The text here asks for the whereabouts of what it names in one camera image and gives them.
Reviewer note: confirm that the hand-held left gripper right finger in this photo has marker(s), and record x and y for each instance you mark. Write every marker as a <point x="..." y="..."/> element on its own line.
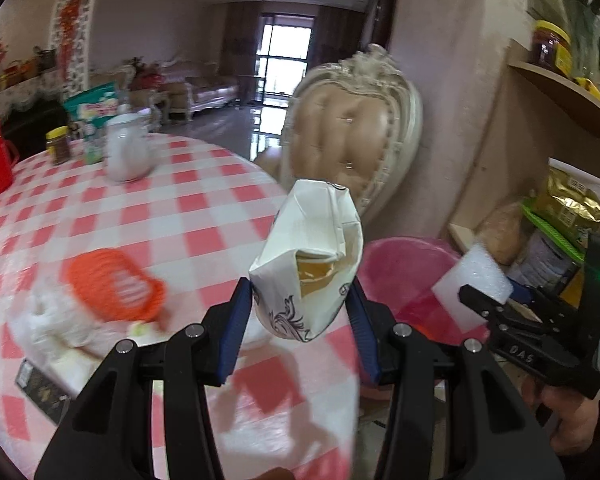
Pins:
<point x="364" y="332"/>

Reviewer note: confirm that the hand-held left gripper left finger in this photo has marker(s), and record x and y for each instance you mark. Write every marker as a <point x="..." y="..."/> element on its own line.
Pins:
<point x="235" y="332"/>

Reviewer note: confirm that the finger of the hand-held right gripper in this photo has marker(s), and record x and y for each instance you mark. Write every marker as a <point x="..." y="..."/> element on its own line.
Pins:
<point x="485" y="306"/>
<point x="524" y="296"/>

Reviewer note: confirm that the white foam piece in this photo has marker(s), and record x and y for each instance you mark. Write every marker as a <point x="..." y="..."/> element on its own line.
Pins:
<point x="472" y="270"/>

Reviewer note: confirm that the pink plastic bin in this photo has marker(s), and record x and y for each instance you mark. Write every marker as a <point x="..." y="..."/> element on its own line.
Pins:
<point x="405" y="270"/>

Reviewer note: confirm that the crushed white paper cup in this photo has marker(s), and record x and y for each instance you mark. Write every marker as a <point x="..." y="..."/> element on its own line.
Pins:
<point x="307" y="220"/>

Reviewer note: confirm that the orange foam net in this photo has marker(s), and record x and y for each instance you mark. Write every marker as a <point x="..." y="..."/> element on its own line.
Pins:
<point x="112" y="285"/>

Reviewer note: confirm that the person's right hand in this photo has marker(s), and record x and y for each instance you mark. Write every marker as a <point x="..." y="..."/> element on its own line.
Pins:
<point x="572" y="420"/>

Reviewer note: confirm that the grey printed bag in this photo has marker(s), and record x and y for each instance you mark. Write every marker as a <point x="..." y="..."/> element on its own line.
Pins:
<point x="542" y="265"/>

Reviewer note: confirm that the clear bag of brown food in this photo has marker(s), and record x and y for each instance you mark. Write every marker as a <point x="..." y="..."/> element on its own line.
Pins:
<point x="502" y="235"/>

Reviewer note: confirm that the green plastic tray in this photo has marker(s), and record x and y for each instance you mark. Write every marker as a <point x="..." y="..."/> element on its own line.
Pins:
<point x="550" y="232"/>

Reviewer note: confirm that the gold foil packet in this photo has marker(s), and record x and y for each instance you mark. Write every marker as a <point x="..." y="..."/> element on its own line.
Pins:
<point x="570" y="205"/>

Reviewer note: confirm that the red checked tablecloth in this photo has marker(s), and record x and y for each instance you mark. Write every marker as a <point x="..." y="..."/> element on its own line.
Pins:
<point x="190" y="215"/>

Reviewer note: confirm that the wooden shelf unit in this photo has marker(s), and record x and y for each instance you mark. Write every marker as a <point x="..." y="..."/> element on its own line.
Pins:
<point x="510" y="150"/>

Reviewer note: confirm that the white plastic bag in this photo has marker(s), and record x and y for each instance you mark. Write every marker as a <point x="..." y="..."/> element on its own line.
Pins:
<point x="55" y="320"/>

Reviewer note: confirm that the black packet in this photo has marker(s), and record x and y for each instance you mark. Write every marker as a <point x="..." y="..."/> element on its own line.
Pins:
<point x="42" y="392"/>

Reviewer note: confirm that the ornate cream padded chair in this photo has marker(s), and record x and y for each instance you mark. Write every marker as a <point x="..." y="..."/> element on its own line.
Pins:
<point x="350" y="130"/>

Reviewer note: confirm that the white teapot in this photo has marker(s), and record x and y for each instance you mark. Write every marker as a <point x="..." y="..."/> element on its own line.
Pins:
<point x="127" y="152"/>

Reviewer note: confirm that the yellow packet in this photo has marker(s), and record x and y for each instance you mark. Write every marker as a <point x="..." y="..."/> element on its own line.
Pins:
<point x="590" y="87"/>

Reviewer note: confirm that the small green bottle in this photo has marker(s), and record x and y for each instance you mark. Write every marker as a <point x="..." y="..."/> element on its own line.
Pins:
<point x="93" y="150"/>

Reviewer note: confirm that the ornate sofa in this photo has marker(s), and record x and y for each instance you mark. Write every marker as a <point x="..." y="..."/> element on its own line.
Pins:
<point x="205" y="92"/>

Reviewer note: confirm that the large yellow-lid jar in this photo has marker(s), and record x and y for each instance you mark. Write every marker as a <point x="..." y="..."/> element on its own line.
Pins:
<point x="550" y="50"/>

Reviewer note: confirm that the small yellow-lid jar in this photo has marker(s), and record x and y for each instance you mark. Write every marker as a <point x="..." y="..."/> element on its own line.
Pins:
<point x="59" y="147"/>

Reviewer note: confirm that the ornate armchair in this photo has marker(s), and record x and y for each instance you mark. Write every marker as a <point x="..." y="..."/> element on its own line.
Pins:
<point x="140" y="92"/>

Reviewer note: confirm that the green printed bag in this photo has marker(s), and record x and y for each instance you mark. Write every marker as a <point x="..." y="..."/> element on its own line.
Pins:
<point x="92" y="107"/>

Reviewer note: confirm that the glass balcony door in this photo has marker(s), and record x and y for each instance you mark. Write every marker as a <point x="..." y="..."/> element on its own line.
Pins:
<point x="282" y="60"/>

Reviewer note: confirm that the sideboard with lace cloth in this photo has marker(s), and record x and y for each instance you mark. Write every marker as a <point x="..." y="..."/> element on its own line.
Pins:
<point x="20" y="100"/>

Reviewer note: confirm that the red wall decoration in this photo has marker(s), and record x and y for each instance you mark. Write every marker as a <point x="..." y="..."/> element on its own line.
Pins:
<point x="71" y="30"/>

